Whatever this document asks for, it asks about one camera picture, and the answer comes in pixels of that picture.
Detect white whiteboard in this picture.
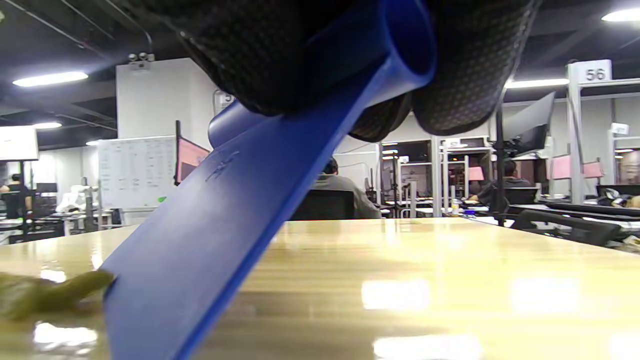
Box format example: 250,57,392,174
97,135,178,210

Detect blue plastic scraper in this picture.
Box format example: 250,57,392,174
102,0,438,360

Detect person's right hand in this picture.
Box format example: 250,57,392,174
125,0,543,143

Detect black desk monitor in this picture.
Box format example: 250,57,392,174
502,92,556,156

